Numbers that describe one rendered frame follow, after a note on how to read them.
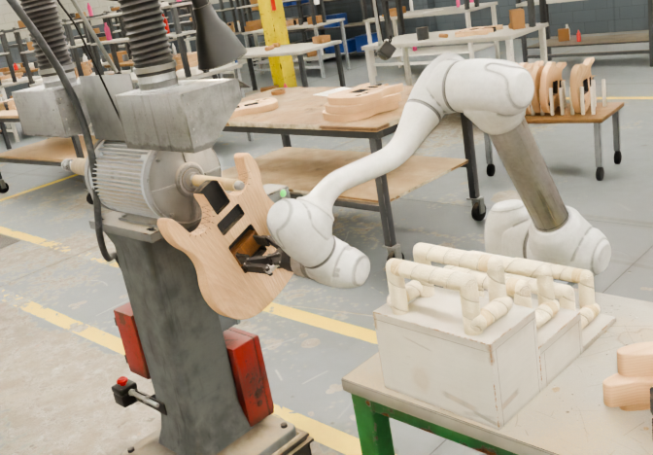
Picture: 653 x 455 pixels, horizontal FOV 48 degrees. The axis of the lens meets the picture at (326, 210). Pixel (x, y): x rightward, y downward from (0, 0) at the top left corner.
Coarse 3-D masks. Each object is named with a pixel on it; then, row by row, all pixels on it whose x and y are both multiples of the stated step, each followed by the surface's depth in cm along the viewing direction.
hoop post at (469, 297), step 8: (464, 288) 126; (472, 288) 126; (464, 296) 126; (472, 296) 126; (464, 304) 127; (472, 304) 126; (464, 312) 127; (472, 312) 127; (480, 312) 128; (464, 320) 128; (464, 328) 129
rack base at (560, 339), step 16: (560, 320) 144; (576, 320) 145; (544, 336) 139; (560, 336) 141; (576, 336) 146; (544, 352) 138; (560, 352) 142; (576, 352) 147; (544, 368) 139; (560, 368) 143; (544, 384) 139
